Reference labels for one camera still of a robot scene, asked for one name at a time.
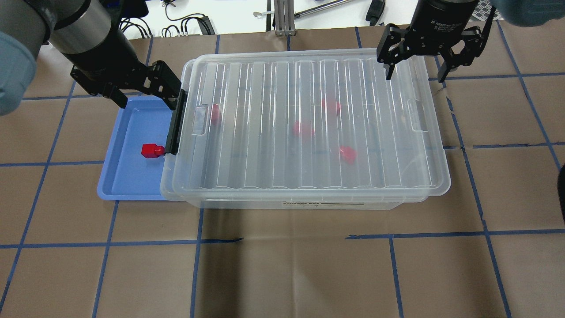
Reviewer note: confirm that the aluminium frame post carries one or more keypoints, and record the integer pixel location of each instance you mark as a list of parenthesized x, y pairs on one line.
[(284, 18)]

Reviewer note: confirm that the red block lower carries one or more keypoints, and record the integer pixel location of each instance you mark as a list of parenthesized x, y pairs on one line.
[(348, 154)]

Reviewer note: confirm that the red block upper middle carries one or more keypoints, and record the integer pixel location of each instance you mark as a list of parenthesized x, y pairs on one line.
[(331, 107)]

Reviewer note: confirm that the blue plastic tray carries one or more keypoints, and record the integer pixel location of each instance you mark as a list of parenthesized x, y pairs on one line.
[(126, 175)]

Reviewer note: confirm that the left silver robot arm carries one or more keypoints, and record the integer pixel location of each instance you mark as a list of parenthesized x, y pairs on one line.
[(87, 33)]

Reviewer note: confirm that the red block from tray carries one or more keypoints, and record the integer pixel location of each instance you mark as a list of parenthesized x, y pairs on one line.
[(152, 151)]

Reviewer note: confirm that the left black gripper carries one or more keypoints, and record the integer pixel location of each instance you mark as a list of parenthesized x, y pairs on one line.
[(102, 56)]

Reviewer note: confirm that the red block near latch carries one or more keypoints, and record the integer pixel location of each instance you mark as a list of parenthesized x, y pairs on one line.
[(216, 114)]

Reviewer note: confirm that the black power adapter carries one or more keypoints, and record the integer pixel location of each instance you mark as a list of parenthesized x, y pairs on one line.
[(206, 27)]

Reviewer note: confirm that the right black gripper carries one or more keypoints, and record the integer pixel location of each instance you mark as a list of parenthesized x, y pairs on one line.
[(442, 20)]

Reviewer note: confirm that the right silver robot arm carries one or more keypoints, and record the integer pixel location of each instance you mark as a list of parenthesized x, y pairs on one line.
[(522, 13)]

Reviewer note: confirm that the clear plastic storage box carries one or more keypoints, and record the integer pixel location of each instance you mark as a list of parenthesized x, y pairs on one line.
[(291, 201)]

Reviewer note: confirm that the red block centre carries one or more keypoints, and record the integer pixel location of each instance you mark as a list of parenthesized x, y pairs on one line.
[(303, 130)]

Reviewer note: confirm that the black box latch handle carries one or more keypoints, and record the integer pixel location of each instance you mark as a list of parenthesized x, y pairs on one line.
[(175, 127)]

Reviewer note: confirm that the clear plastic box lid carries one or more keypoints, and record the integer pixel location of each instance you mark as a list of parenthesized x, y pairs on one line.
[(304, 128)]

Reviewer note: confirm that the long metal grabber rod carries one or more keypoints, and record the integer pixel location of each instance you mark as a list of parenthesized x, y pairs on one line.
[(309, 11)]

